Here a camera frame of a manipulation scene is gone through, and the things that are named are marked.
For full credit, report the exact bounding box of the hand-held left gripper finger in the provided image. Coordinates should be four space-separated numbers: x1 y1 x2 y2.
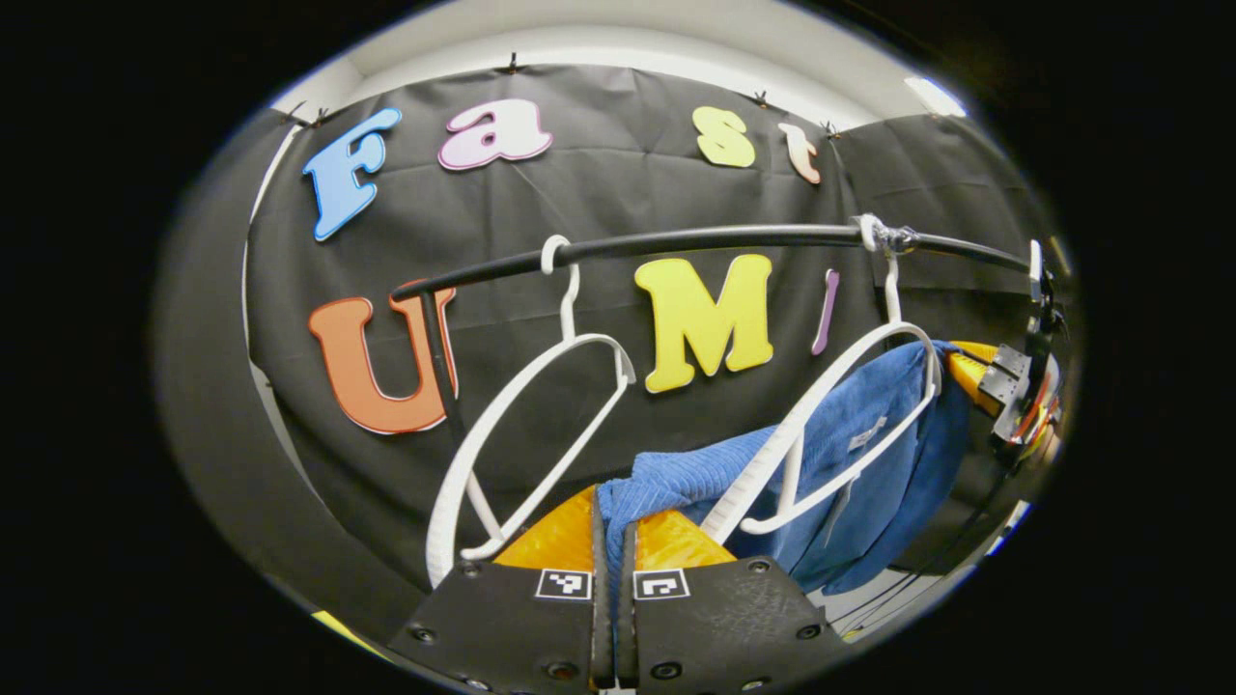
616 510 856 695
311 486 616 695

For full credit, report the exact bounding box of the blue garment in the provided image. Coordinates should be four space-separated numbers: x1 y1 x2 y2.
597 340 971 595

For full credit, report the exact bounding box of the white clothes hanger with tape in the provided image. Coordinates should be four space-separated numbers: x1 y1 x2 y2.
700 214 942 542

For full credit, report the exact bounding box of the empty white clothes hanger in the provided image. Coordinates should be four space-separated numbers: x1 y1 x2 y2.
425 235 638 588

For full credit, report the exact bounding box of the black clothes rack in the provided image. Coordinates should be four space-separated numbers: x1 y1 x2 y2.
391 222 1036 445

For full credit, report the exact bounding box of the small ceiling light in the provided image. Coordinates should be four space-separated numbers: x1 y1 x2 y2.
903 75 969 119

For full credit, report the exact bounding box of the black backdrop cloth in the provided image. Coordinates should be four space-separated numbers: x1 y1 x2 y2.
154 63 1073 643

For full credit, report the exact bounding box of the row of black cloth clips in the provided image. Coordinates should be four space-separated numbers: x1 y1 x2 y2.
285 53 841 141

